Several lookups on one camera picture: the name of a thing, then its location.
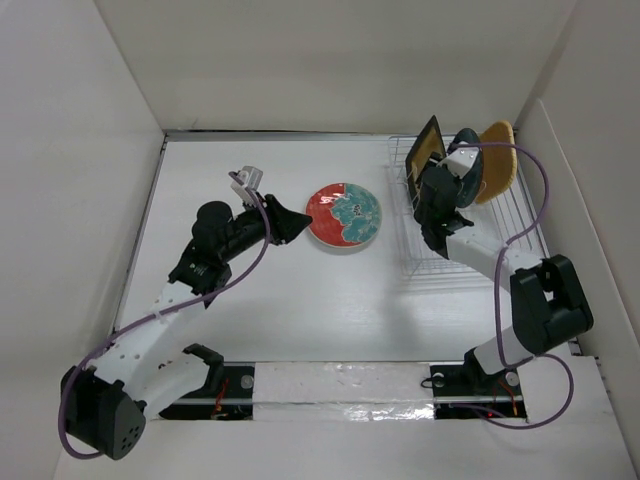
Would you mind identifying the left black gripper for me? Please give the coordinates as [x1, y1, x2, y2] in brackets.
[220, 192, 310, 263]

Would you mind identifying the round dark teal plate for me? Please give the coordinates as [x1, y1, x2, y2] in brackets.
[447, 127, 484, 208]

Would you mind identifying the red and teal floral plate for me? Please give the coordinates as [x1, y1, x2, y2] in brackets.
[305, 182, 382, 249]

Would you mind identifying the black square plate yellow centre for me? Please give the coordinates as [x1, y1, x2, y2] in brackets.
[404, 115, 445, 203]

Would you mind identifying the orange woven bamboo plate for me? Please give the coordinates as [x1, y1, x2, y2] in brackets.
[475, 120, 518, 204]

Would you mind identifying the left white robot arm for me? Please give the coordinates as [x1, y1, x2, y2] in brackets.
[57, 194, 312, 460]

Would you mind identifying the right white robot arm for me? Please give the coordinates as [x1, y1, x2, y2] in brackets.
[415, 166, 594, 393]

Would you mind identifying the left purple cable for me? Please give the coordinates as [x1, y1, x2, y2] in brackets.
[57, 169, 274, 460]

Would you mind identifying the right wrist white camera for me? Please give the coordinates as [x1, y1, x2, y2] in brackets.
[438, 146, 479, 179]

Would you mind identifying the wrist white camera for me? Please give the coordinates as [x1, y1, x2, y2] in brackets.
[438, 146, 479, 179]
[229, 166, 263, 205]

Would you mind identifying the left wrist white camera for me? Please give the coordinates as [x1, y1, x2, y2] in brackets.
[229, 166, 263, 205]

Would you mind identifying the white wire dish rack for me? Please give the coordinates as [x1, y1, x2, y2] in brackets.
[388, 135, 547, 283]

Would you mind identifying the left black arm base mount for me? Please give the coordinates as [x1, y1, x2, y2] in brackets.
[159, 344, 256, 421]

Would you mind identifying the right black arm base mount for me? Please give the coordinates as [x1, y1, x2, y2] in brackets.
[420, 353, 527, 420]

